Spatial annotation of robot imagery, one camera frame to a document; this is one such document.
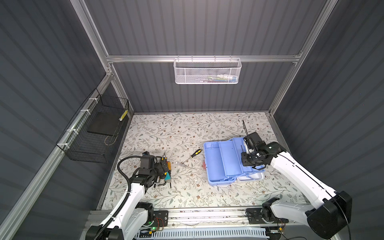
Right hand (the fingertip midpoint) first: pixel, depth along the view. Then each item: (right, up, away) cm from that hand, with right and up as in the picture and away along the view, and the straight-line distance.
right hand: (246, 161), depth 80 cm
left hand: (-48, -5, +6) cm, 49 cm away
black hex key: (-47, -15, +5) cm, 49 cm away
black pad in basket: (-74, +20, -3) cm, 77 cm away
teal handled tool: (-44, -11, +6) cm, 46 cm away
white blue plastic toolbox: (-12, -2, +3) cm, 12 cm away
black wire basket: (-78, +14, -7) cm, 80 cm away
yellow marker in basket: (-68, +25, +3) cm, 72 cm away
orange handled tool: (-44, -6, +11) cm, 46 cm away
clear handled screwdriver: (-37, -5, +12) cm, 39 cm away
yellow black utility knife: (-47, -1, +14) cm, 49 cm away
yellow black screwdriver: (-30, -1, +16) cm, 34 cm away
